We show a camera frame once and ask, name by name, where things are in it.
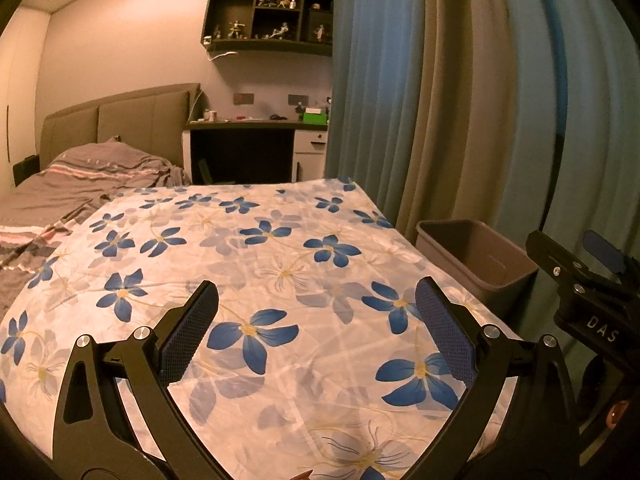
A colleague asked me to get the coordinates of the brown waste bin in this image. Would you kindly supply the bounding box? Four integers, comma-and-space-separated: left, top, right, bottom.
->
416, 219, 540, 314

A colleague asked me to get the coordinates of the blue floral bedsheet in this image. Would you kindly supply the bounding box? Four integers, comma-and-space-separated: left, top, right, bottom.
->
0, 176, 521, 480

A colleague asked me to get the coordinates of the brown padded headboard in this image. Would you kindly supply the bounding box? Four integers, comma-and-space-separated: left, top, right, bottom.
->
42, 83, 202, 171

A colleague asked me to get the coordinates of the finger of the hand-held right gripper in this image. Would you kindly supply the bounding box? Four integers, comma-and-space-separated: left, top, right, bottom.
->
525, 229, 592, 286
583, 229, 640, 303

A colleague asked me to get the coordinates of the white wardrobe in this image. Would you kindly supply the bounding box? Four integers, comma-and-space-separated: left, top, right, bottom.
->
0, 10, 52, 191

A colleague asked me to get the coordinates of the white drawer cabinet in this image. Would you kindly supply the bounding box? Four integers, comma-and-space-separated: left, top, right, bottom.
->
292, 130, 329, 184

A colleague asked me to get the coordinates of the blue curtain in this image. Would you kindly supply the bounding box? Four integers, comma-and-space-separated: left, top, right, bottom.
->
325, 0, 437, 221
492, 0, 640, 291

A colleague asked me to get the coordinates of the black nightstand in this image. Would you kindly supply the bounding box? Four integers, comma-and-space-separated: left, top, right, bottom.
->
13, 156, 41, 186

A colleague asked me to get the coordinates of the dark wall shelf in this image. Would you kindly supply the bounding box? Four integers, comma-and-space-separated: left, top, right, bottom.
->
201, 0, 335, 59

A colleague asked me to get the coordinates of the beige curtain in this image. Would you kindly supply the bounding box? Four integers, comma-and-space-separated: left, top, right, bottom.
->
395, 0, 508, 241

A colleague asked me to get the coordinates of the white cable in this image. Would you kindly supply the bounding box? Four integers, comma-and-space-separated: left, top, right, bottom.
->
204, 40, 240, 61

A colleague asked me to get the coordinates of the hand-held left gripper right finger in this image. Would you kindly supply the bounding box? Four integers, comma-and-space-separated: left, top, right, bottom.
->
402, 276, 586, 480

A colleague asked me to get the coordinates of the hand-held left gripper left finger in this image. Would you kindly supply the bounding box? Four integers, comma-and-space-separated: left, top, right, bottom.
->
51, 280, 221, 480

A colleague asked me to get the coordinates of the grey striped duvet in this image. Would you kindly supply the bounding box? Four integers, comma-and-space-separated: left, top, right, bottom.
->
0, 141, 194, 301

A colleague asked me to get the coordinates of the group of small figurines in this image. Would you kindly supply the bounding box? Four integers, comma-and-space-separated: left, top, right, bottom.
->
212, 0, 328, 42

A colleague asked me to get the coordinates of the dark cable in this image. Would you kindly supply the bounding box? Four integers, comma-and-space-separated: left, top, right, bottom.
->
530, 0, 569, 234

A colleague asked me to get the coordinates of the dark top desk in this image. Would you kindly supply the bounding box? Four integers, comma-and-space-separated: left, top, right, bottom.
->
182, 119, 331, 186

